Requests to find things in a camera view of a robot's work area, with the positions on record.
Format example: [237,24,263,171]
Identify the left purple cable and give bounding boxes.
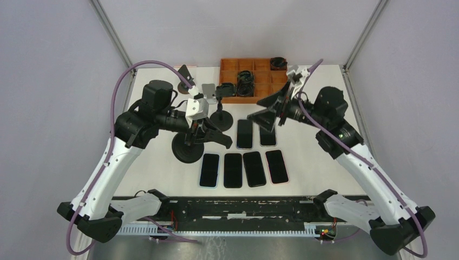
[65,60,201,256]

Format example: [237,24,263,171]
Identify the purple cable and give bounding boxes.
[65,60,201,256]
[296,58,429,258]

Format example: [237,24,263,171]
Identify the black round phone stand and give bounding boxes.
[210,82,237,132]

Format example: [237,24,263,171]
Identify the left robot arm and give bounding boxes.
[57,80,233,243]

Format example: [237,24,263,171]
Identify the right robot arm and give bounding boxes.
[247,84,436,258]

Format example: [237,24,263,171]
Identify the black round object in tray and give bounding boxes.
[270,57,288,70]

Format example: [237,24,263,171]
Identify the brown base phone stand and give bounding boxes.
[176,64,196,95]

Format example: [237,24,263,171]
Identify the blue case phone on table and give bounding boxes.
[199,153,220,188]

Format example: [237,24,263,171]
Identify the aluminium frame rail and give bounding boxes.
[81,196,408,226]

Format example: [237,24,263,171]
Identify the white slotted cable duct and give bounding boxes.
[117,222,319,238]

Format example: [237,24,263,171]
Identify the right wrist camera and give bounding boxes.
[286,66,310,99]

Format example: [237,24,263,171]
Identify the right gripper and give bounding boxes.
[248,79,327,130]

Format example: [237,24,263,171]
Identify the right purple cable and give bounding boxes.
[296,58,429,258]

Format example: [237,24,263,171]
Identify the orange compartment tray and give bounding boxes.
[219,58,287,104]

